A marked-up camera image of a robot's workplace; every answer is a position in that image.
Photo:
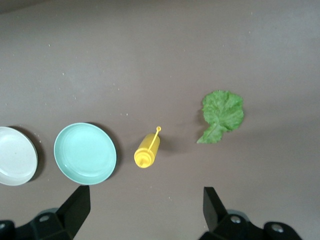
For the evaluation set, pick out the mint green round plate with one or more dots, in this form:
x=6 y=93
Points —
x=85 y=153

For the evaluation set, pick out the yellow squeeze bottle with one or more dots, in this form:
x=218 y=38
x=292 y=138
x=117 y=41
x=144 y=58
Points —
x=147 y=150

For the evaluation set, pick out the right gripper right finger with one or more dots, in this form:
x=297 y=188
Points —
x=217 y=220

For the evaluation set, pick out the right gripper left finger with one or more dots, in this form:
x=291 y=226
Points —
x=67 y=220

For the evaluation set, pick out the green lettuce leaf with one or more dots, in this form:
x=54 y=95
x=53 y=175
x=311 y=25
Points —
x=225 y=112

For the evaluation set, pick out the beige round plate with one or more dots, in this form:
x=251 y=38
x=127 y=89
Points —
x=15 y=157

